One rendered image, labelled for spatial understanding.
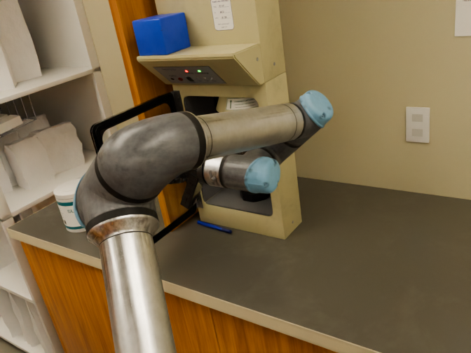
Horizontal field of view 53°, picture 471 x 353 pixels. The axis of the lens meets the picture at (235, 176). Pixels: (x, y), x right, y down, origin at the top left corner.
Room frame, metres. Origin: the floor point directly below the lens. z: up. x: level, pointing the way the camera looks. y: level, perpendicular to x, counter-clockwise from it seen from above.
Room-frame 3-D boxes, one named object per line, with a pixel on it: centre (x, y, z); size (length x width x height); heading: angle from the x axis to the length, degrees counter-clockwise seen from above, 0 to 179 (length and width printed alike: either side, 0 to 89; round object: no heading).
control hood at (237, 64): (1.23, 0.05, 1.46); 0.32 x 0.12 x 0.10; 52
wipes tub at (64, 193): (1.49, 0.56, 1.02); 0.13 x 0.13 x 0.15
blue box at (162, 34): (1.29, 0.13, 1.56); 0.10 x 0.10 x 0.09; 52
